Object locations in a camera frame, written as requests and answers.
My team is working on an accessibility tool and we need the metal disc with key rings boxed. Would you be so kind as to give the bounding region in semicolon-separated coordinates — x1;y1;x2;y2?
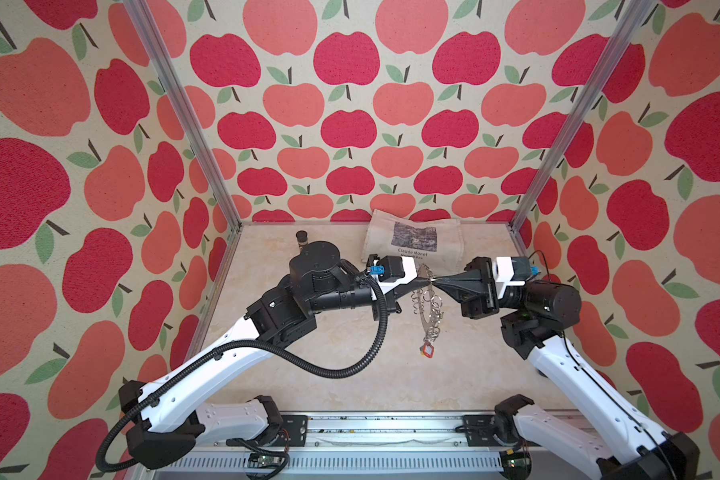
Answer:
411;284;443;345

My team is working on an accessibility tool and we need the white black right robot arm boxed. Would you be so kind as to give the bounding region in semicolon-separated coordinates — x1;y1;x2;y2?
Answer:
431;257;700;479

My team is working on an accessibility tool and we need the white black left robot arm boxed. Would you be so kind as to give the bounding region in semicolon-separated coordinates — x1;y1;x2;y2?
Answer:
96;241;431;472

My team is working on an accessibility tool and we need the cream Monet canvas bag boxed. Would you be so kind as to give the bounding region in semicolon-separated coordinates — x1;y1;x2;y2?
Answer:
360;210;464;275

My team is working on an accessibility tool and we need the red white key tag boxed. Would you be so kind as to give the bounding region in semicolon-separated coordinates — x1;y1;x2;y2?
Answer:
420;341;434;359

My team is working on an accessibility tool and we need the small dark spice jar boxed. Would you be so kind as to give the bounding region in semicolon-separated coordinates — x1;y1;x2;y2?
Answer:
295;230;309;251

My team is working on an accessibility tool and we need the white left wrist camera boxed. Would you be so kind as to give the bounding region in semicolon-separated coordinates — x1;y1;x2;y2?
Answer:
366;254;418;282

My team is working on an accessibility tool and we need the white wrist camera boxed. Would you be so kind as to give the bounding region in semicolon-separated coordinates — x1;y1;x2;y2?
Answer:
366;254;418;282
493;256;540;285

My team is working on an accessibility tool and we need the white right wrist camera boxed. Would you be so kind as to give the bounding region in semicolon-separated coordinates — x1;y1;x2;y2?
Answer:
493;256;540;285

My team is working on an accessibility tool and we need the front aluminium rail base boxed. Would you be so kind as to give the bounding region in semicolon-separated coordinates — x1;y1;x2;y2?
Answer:
122;410;589;480

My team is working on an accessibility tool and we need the black corrugated cable hose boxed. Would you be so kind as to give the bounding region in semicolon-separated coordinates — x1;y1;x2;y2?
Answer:
94;286;390;474

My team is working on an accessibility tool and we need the right rear aluminium frame post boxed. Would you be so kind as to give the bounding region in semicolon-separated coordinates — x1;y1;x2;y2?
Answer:
508;0;658;235

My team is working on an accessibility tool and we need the aluminium frame post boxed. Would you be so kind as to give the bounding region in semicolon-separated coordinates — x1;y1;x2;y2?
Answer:
508;0;658;235
124;0;242;234

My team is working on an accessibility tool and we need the left rear aluminium frame post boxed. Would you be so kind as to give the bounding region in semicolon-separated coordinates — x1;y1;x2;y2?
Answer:
124;0;242;234

